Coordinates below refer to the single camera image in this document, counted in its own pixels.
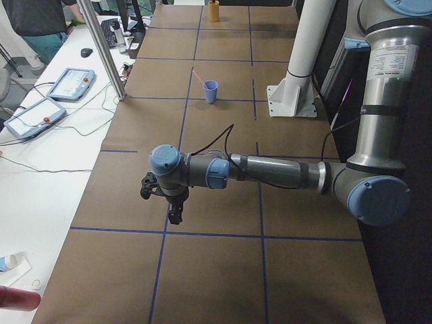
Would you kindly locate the yellow cup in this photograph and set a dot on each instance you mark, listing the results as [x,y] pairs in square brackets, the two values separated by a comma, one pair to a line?
[213,7]

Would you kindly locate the lower teach pendant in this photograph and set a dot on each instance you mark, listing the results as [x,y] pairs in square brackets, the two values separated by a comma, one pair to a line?
[35,119]

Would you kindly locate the black computer mouse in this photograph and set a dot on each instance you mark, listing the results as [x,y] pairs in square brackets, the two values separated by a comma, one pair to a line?
[86,52]

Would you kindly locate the teach pendant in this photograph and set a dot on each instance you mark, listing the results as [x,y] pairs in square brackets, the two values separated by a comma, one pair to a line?
[71,85]
[35,119]

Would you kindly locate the black keyboard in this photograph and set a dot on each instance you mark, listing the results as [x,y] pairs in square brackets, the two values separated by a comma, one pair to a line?
[110,28]

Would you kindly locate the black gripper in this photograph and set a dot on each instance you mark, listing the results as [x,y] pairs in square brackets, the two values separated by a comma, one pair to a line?
[178,199]

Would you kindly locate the white camera post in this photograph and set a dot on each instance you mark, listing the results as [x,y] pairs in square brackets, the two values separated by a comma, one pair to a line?
[311,30]

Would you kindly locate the clear water bottle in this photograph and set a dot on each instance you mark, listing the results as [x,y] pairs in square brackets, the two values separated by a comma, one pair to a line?
[120,41]

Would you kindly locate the person in dark shirt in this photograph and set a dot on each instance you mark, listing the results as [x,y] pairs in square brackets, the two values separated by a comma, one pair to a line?
[41,24]

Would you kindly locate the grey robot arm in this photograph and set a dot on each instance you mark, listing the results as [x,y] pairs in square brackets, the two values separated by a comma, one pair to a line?
[369,183]

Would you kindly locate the black box with label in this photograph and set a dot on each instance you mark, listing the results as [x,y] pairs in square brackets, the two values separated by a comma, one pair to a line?
[135,44]

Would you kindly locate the light blue ribbed cup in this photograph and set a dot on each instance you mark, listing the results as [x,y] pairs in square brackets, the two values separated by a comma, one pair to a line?
[210,88]

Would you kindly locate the white camera post base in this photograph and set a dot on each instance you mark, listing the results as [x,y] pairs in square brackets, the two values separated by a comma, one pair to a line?
[292,97]

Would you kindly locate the upper teach pendant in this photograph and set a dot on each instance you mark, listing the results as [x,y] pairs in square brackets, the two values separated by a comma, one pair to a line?
[71,85]

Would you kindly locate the red cylinder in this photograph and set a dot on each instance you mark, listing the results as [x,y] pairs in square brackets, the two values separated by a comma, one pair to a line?
[19,300]

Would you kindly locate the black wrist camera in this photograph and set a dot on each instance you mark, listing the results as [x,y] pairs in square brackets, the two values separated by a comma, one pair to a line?
[149,185]

